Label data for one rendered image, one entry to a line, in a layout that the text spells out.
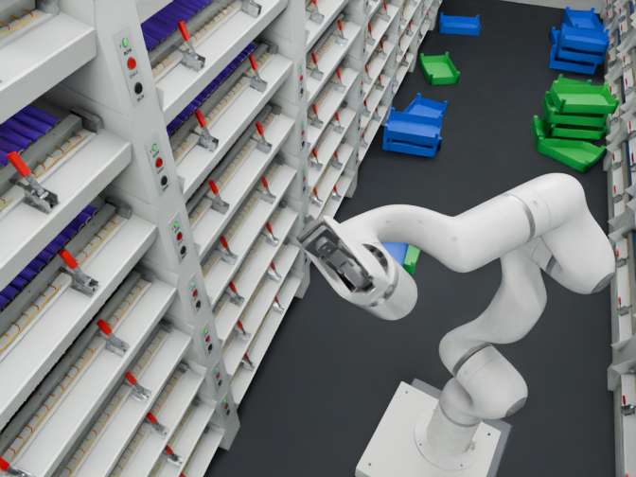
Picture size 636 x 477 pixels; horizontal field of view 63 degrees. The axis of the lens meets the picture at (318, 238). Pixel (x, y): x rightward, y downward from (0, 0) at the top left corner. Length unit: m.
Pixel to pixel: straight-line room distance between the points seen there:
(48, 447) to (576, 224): 0.98
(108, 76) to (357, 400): 1.50
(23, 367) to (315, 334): 1.42
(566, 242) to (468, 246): 0.24
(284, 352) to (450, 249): 1.40
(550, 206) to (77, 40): 0.74
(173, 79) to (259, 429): 1.31
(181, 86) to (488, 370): 0.90
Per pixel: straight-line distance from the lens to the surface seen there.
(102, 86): 0.90
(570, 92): 3.39
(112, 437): 1.26
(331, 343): 2.14
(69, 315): 0.95
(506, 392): 1.28
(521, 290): 1.14
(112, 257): 1.01
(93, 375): 1.10
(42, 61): 0.78
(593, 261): 1.03
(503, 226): 0.84
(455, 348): 1.30
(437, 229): 0.81
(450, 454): 1.60
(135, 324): 1.15
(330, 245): 0.54
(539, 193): 0.91
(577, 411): 2.21
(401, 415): 1.65
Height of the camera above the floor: 1.81
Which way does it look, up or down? 46 degrees down
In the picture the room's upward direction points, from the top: straight up
